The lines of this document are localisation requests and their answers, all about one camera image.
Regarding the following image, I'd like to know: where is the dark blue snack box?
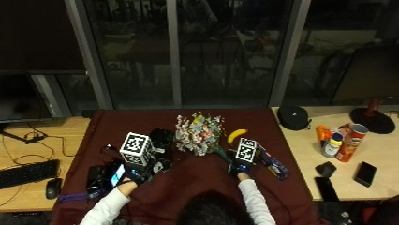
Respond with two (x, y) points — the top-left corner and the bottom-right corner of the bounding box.
(254, 141), (290, 182)

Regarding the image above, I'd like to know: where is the person's left hand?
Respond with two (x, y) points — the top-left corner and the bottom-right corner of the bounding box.
(121, 144), (173, 186)

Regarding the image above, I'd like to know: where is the black keyboard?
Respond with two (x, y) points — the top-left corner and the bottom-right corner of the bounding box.
(0, 158), (62, 190)

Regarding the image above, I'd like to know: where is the black wedge-shaped mouse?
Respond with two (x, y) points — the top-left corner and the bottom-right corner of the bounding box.
(314, 160), (338, 179)

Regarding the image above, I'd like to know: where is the person's right hand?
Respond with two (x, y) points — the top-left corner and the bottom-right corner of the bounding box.
(227, 157), (254, 177)

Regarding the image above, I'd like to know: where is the dark red tablecloth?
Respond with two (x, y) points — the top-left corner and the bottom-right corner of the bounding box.
(49, 108), (322, 225)

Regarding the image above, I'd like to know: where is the white marker cube on right glove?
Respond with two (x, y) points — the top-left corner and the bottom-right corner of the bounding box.
(234, 137), (258, 165)

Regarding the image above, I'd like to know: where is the black cable hub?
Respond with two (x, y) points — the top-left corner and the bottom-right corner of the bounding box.
(24, 132), (49, 145)

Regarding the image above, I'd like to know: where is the white marker cube on glove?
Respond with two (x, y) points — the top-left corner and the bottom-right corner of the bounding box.
(118, 131), (152, 167)
(234, 137), (258, 165)

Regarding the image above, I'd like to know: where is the black monitor with slim stand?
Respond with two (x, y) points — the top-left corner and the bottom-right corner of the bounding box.
(0, 72), (54, 144)

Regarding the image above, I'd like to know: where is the black vase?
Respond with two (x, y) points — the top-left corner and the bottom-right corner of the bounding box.
(149, 127), (175, 150)

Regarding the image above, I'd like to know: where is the black round zip case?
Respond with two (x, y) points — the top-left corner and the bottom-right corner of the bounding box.
(275, 105), (312, 131)

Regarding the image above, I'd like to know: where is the white marker cube on left glove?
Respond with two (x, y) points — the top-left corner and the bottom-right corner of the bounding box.
(118, 131), (152, 167)

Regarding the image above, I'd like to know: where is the yellow banana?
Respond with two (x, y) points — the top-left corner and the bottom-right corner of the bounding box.
(226, 127), (250, 145)

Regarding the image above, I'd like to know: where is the black smartphone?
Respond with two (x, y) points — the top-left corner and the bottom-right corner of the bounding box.
(312, 176), (342, 203)
(352, 160), (378, 188)

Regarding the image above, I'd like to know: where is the white bottle with blue cap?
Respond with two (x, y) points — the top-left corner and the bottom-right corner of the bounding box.
(320, 132), (344, 158)

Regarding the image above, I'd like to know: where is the red snack packet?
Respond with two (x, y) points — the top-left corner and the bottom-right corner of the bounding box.
(330, 122), (354, 136)

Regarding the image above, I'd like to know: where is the black monitor with red stand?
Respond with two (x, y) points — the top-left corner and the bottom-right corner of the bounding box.
(330, 42), (399, 135)

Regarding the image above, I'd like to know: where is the black device with lit screen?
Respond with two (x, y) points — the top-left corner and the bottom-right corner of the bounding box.
(85, 158), (128, 192)

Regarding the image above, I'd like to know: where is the orange bottle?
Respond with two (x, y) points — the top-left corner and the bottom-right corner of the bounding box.
(314, 124), (334, 143)

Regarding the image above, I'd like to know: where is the black rounded computer mouse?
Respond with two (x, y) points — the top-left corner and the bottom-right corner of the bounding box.
(45, 177), (64, 201)

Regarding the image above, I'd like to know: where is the purple strap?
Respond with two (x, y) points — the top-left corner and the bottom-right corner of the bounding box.
(56, 192), (92, 203)

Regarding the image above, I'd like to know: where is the red chip can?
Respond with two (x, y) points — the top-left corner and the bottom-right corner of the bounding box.
(334, 123), (370, 163)

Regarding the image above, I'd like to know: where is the pink and white flower bouquet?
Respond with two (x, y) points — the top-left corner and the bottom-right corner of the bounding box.
(173, 112), (231, 163)

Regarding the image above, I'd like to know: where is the thin black cable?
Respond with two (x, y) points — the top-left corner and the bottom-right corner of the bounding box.
(0, 123), (77, 207)

